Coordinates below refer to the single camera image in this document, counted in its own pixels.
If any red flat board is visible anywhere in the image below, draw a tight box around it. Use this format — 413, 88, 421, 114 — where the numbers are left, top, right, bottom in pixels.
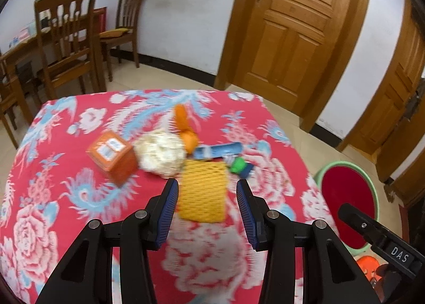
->
91, 7, 107, 34

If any white foam net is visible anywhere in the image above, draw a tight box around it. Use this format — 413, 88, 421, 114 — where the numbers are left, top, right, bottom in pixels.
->
134, 129, 186, 178

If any green blue small toy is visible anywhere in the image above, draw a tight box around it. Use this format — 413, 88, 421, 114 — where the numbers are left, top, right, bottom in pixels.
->
231, 157, 254, 178

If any blue tube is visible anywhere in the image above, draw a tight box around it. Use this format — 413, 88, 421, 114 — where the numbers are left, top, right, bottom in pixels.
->
193, 143, 243, 162

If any wooden chair with cushion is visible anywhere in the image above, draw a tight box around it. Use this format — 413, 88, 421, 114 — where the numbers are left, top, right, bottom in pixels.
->
100, 0, 147, 82

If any orange plastic stool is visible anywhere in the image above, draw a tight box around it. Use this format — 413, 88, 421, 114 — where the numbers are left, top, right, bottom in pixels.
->
355, 256, 390, 291

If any dark wooden chair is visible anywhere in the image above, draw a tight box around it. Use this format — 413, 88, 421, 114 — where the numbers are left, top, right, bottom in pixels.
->
0, 55, 34, 150

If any green basin with red inside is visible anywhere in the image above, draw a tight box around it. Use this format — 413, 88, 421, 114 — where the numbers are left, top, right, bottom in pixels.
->
314, 161, 381, 253

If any small yellow foam fruit net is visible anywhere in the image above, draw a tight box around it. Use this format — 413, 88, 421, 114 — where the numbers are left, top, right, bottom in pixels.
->
178, 159, 228, 224

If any wooden door panel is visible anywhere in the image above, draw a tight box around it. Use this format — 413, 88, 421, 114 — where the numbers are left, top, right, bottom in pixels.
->
392, 158, 425, 208

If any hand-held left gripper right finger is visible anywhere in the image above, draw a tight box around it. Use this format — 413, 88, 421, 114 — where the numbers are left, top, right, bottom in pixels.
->
236, 179, 381, 304

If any pile of pale packets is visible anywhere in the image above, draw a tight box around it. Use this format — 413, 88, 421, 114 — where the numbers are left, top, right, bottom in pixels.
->
8, 20, 37, 47

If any yellow seat cushion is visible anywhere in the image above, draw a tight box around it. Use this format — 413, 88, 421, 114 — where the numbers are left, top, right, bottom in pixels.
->
99, 28, 128, 39

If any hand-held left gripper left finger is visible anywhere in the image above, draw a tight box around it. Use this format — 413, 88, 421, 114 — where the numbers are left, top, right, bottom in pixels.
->
35, 178, 180, 304

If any tall wooden dining chair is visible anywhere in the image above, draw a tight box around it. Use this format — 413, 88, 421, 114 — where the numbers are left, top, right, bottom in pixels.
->
34, 0, 107, 100

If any wooden dining table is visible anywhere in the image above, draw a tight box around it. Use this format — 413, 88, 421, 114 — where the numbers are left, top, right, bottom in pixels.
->
0, 25, 100, 92

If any red floral tablecloth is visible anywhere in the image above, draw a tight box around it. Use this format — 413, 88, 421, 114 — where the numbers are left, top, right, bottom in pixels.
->
0, 89, 342, 304

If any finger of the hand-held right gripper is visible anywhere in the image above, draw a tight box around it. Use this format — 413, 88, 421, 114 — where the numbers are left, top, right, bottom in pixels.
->
339, 203, 394, 251

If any open wooden panel door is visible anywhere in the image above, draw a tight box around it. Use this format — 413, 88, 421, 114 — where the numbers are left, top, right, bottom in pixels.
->
339, 0, 425, 183

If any small orange box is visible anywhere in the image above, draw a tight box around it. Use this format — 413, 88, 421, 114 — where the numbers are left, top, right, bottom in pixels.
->
86, 130, 138, 188

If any closed wooden panel door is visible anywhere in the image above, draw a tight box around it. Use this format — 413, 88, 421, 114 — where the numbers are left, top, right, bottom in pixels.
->
214, 0, 374, 132

